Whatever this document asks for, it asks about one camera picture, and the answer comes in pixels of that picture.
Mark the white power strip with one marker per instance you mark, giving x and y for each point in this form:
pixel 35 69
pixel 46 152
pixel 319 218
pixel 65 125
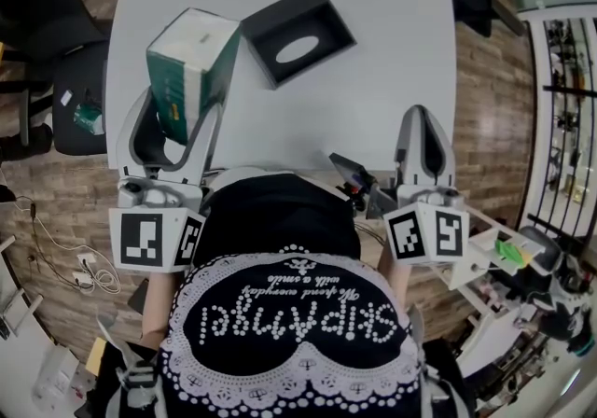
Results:
pixel 83 278
pixel 87 260

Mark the clear plastic bag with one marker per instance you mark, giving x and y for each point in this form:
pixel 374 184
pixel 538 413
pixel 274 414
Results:
pixel 56 372

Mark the white shelf trolley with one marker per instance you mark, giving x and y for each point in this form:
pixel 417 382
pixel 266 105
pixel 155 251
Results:
pixel 485 248

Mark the glass display cabinet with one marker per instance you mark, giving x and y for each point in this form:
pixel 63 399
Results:
pixel 564 127

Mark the black square tissue holder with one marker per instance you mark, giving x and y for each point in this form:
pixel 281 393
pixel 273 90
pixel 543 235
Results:
pixel 322 19

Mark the person's left forearm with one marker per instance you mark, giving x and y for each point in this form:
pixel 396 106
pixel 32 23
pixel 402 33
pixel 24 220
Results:
pixel 158 309

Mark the dark flat phone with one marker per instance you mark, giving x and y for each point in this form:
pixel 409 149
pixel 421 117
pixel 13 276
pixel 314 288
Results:
pixel 138 296

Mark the black office chair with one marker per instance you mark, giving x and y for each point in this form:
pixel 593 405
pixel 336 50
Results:
pixel 70 127

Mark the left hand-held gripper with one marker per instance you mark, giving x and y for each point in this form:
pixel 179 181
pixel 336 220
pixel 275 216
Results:
pixel 140 239

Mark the person's black lace-print shirt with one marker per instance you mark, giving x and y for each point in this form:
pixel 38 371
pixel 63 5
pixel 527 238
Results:
pixel 289 313

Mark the green and white tissues pack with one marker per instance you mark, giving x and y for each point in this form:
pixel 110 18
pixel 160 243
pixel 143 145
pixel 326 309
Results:
pixel 196 71

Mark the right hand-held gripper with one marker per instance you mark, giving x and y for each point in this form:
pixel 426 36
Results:
pixel 426 229

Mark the black clamp-mounted device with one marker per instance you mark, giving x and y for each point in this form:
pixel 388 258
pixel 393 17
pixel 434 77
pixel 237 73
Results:
pixel 356 183

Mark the small white card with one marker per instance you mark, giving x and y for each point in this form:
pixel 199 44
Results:
pixel 66 97

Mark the person's right forearm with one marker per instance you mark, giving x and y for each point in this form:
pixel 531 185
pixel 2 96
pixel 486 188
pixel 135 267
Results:
pixel 396 281

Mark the bright green small object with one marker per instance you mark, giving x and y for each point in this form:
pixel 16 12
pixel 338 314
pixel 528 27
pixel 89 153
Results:
pixel 508 252

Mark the small green tissue packet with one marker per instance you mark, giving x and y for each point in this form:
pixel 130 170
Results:
pixel 88 117

